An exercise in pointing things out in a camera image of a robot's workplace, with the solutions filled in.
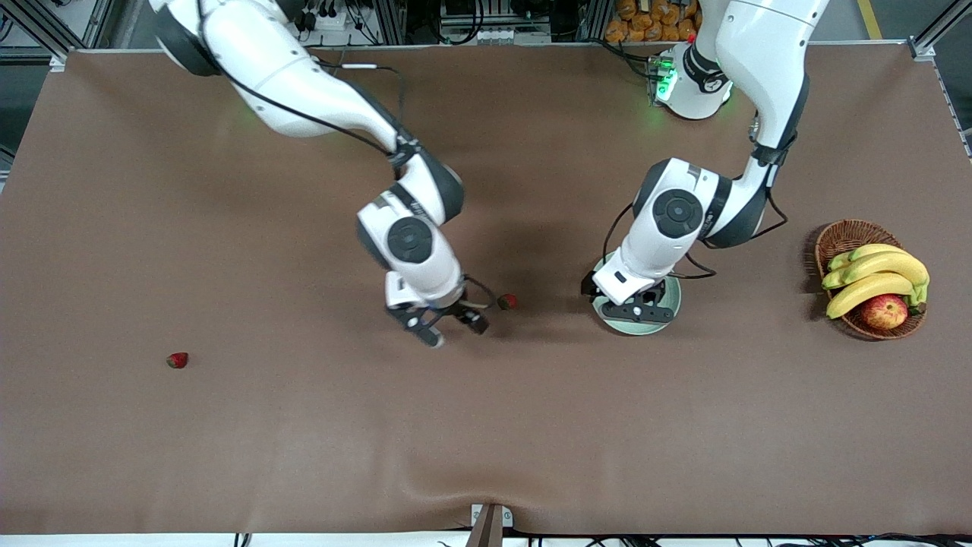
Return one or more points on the aluminium frame profile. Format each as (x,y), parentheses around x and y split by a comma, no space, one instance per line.
(99,23)
(923,45)

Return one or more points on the grey metal camera post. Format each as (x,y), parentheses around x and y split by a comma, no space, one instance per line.
(486,528)

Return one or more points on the white right camera mount block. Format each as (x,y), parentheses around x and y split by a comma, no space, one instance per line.
(402,292)

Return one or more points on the white power strip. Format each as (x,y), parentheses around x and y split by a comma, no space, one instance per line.
(330,19)

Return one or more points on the brown table mat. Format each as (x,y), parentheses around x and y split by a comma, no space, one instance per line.
(228,266)

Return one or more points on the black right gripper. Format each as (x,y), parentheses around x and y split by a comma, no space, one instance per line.
(459,310)

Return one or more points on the red strawberry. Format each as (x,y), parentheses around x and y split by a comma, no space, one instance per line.
(177,360)
(507,301)

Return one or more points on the yellow banana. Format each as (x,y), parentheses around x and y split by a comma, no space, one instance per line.
(873,249)
(837,262)
(866,292)
(831,279)
(888,266)

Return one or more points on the orange bread pile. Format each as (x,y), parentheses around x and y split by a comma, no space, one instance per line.
(645,23)

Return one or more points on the red yellow apple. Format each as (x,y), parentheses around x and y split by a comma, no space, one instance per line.
(885,313)

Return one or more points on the pale green round plate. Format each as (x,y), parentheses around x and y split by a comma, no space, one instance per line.
(638,330)

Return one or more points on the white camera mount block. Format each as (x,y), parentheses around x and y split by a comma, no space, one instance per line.
(402,292)
(634,266)

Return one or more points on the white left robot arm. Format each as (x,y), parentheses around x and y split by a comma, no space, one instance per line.
(759,45)

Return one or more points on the brown wicker basket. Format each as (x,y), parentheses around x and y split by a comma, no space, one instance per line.
(847,235)

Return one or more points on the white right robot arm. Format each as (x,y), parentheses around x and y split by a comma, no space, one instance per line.
(288,68)

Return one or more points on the white left camera mount block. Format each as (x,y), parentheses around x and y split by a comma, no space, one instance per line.
(634,266)

